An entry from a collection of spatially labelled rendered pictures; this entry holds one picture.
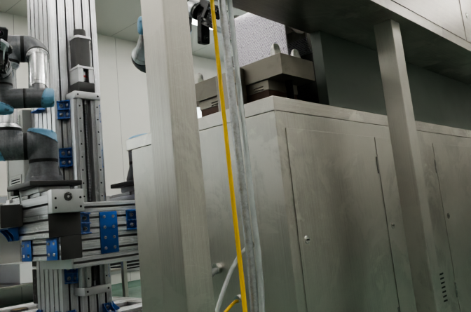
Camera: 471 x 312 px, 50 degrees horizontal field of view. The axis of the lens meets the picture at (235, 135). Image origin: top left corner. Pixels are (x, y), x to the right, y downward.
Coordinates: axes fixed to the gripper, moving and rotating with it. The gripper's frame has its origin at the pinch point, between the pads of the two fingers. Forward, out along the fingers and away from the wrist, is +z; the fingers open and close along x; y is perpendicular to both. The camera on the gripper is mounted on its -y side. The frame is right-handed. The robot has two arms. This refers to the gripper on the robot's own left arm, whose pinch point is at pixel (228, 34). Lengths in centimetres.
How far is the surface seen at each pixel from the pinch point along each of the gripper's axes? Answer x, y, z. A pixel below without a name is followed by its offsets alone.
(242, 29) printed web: -4.6, 4.9, 9.9
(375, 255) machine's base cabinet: 11, -37, 84
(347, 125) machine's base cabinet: 6, -6, 58
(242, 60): -4.6, -4.4, 15.6
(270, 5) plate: -30, 18, 41
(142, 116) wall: 230, -176, -310
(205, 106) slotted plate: -23.3, -18.7, 26.2
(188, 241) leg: -80, -16, 90
